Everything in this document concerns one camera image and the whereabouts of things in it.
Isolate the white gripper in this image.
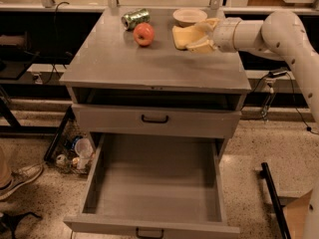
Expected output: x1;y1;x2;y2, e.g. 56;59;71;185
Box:
186;18;241;54

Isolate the yellow sponge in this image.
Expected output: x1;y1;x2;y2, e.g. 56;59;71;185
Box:
172;26;205;50

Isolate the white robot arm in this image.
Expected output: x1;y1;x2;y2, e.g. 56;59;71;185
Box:
186;11;319;123

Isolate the grey drawer cabinet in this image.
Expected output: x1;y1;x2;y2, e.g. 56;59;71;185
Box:
59;7;252;144

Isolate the closed grey top drawer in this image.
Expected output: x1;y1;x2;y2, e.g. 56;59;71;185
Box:
72;104;241;138

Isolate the open grey middle drawer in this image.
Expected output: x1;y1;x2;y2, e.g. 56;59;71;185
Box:
64;134;239;239

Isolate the white ceramic bowl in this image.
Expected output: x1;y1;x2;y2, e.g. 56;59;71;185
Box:
172;9;207;27

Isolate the red apple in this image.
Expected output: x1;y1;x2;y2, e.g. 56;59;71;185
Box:
134;23;155;47

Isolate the green soda can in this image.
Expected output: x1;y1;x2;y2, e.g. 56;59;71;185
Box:
121;8;151;31

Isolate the clear plastic cup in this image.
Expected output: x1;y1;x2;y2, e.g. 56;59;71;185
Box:
74;138;93;158

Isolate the grey sneaker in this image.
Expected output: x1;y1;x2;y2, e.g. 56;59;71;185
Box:
0;164;43;200

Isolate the black power adapter cable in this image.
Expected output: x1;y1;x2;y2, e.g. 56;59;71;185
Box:
242;67;319;136

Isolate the black top drawer handle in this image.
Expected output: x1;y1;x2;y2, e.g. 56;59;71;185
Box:
141;115;169;123

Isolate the black drawer handle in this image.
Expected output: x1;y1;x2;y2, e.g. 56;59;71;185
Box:
136;227;164;239
141;115;169;123

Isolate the black cable left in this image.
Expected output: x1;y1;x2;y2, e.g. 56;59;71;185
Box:
43;1;73;86

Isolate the black chair frame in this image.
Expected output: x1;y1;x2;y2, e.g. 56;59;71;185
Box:
260;162;291;239

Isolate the wire basket with items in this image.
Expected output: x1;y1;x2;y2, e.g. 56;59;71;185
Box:
45;120;95;176

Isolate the black middle drawer handle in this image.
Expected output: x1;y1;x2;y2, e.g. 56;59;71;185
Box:
136;227;164;239

